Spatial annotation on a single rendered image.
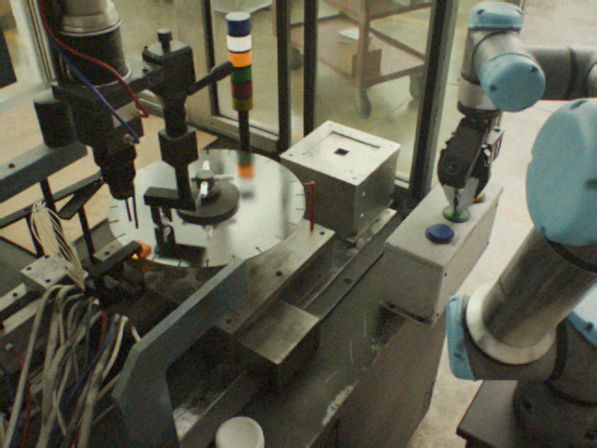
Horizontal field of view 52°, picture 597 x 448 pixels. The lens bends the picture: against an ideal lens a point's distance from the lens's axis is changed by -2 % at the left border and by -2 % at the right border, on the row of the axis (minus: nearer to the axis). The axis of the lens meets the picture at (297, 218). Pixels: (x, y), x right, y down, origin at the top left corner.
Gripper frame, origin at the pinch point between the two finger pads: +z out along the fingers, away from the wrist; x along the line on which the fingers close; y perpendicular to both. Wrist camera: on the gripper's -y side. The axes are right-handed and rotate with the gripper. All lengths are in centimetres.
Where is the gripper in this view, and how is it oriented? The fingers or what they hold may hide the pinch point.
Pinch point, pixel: (455, 208)
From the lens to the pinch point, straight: 113.1
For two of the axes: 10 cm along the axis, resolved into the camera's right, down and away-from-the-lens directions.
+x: -8.2, -3.5, 4.5
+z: 0.0, 7.9, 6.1
